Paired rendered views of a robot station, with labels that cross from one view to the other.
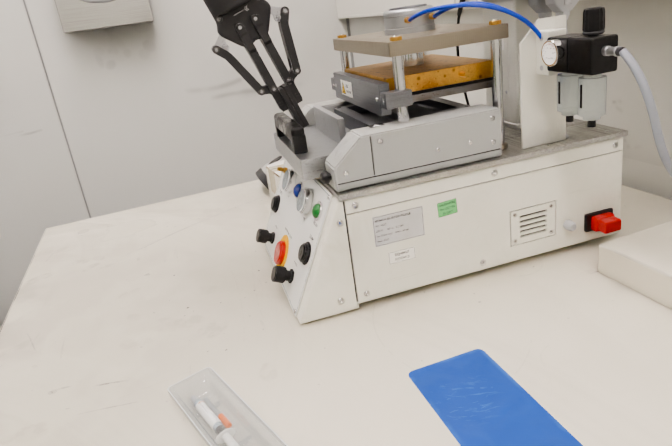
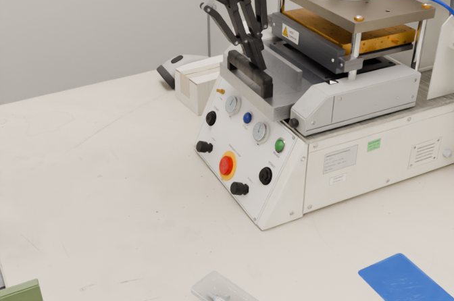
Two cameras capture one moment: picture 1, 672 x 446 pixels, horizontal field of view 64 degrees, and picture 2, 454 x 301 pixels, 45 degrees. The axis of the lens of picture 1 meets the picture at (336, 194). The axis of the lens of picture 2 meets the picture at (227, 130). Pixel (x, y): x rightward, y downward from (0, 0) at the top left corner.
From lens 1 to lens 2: 40 cm
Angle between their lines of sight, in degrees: 16
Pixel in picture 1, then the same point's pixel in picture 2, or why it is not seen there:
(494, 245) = (397, 169)
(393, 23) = not seen: outside the picture
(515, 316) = (417, 226)
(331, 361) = (298, 262)
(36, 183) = not seen: outside the picture
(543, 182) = (437, 124)
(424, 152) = (366, 106)
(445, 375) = (383, 273)
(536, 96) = (444, 63)
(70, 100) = not seen: outside the picture
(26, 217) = not seen: outside the picture
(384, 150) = (341, 105)
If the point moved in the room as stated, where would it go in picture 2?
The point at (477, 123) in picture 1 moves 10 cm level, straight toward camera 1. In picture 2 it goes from (405, 84) to (417, 111)
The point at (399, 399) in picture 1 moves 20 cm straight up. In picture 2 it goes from (358, 292) to (375, 193)
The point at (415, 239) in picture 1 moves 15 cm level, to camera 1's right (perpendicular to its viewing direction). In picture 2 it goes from (348, 167) to (421, 157)
